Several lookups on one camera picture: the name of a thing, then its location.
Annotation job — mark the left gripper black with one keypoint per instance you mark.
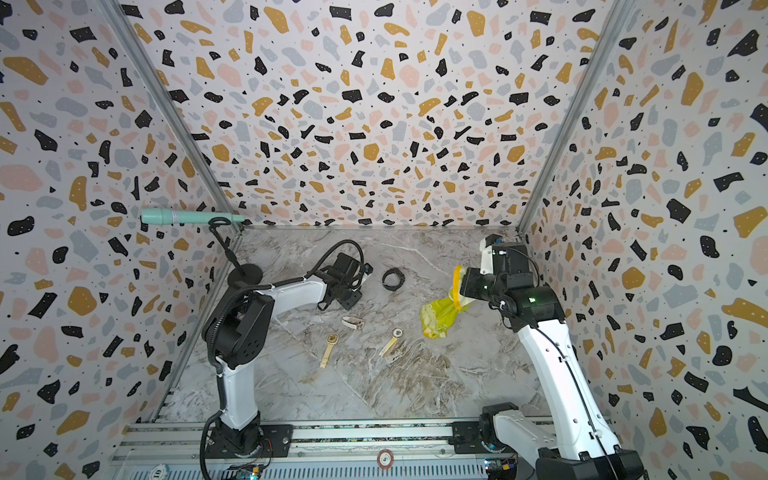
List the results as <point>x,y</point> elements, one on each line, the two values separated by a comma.
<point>349,285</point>

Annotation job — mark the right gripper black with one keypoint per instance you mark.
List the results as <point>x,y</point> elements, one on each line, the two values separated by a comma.
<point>474,278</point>

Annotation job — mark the yellow green white cloth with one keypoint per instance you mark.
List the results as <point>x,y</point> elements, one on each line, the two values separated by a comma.
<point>438,316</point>

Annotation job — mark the black digital watch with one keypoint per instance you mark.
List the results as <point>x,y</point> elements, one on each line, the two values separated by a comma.
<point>393,279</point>

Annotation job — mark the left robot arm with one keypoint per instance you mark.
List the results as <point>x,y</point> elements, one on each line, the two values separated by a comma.
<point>237,330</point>

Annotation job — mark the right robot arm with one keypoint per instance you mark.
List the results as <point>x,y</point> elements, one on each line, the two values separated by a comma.
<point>583,445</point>

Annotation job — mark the black microphone stand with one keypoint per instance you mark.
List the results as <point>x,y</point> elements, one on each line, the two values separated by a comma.
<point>242,274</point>

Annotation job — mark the red white round sticker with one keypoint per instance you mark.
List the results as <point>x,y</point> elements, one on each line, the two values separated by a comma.
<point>385,459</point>

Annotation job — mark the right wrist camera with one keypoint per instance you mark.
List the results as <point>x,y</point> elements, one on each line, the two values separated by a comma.
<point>494,254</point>

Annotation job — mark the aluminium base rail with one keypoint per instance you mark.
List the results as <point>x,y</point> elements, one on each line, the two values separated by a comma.
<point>345,449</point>

